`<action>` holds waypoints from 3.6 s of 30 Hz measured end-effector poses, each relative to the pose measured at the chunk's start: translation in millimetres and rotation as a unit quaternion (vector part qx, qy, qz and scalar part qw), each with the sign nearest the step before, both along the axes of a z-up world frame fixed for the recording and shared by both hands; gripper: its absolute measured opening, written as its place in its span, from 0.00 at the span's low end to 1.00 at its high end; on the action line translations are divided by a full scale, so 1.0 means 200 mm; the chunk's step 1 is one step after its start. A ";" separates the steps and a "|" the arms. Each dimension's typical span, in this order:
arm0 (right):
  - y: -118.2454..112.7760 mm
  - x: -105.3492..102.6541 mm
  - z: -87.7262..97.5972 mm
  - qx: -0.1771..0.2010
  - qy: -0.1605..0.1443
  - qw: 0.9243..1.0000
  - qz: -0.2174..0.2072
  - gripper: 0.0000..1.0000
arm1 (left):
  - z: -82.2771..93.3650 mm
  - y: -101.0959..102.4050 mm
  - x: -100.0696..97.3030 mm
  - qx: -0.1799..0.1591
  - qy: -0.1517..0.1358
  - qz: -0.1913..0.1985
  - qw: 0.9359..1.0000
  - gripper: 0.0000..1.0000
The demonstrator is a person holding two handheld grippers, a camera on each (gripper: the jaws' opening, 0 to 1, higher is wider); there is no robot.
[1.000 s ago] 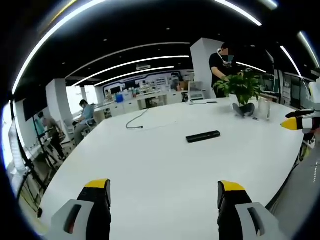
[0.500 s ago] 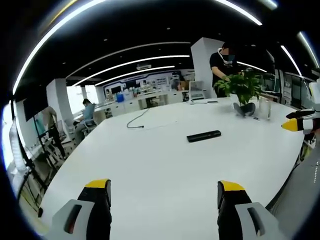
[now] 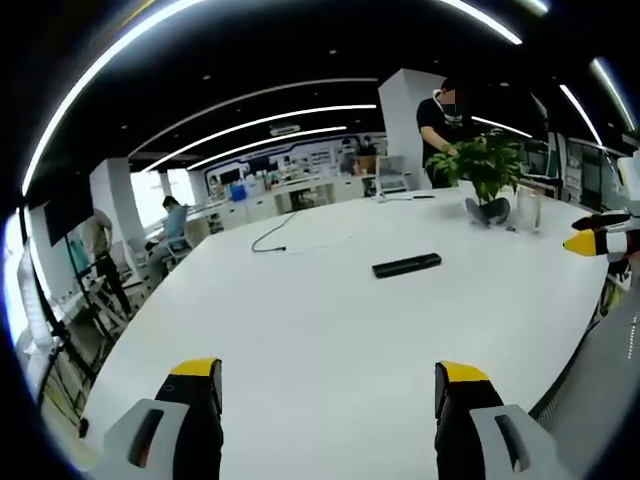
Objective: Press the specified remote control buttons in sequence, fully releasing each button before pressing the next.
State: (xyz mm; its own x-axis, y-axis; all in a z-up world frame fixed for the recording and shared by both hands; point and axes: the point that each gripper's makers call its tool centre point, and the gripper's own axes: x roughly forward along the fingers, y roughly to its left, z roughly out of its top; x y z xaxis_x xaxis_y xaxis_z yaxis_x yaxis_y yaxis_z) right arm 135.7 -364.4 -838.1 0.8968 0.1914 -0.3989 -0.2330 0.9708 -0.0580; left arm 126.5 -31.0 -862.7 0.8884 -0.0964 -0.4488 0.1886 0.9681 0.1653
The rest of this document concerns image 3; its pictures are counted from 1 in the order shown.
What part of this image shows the white office chair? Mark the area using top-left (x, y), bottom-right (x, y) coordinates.
top-left (162, 207), bottom-right (197, 274)

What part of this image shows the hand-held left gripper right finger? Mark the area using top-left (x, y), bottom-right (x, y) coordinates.
top-left (433, 360), bottom-right (569, 480)

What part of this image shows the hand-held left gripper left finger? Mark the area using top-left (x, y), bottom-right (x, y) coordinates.
top-left (97, 357), bottom-right (224, 480)

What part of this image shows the green potted plant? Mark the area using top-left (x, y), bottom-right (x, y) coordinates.
top-left (424, 130), bottom-right (525, 228)

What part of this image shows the grey mesh office chair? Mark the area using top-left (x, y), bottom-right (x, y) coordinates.
top-left (527, 292), bottom-right (640, 480)

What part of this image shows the clear glass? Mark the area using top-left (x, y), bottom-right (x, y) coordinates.
top-left (516, 186), bottom-right (544, 234)

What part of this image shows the black remote control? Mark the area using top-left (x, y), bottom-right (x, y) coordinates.
top-left (371, 252), bottom-right (443, 280)

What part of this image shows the black tripod stand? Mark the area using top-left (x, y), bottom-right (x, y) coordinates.
top-left (22, 234), bottom-right (109, 441)

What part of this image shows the black monitor on stand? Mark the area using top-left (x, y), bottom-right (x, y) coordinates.
top-left (42, 198), bottom-right (96, 249)

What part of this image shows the white laptop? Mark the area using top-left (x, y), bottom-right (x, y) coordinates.
top-left (375, 154), bottom-right (436, 202)

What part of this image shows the white counter cabinet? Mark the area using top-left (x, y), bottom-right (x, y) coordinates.
top-left (197, 174), bottom-right (376, 234)

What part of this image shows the black cable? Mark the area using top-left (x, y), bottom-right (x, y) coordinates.
top-left (251, 210), bottom-right (298, 253)

